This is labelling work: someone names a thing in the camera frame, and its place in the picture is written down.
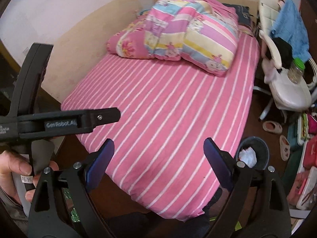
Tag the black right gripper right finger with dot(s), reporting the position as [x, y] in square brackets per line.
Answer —
[256, 205]

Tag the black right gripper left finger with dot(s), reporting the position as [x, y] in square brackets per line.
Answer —
[62, 206]

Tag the black trash bin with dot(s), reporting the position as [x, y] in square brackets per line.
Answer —
[254, 152]

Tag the person left hand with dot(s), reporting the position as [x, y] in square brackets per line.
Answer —
[12, 163]

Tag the pink slipper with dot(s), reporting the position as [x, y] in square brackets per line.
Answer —
[284, 148]
[272, 127]

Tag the pink white striped bed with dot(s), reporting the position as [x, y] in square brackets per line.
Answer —
[168, 109]

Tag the green lid glass jar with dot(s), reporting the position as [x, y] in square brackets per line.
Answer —
[296, 70]

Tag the blue towel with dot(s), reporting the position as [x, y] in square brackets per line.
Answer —
[290, 27]

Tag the colourful patchwork quilt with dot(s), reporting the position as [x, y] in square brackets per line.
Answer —
[203, 32]

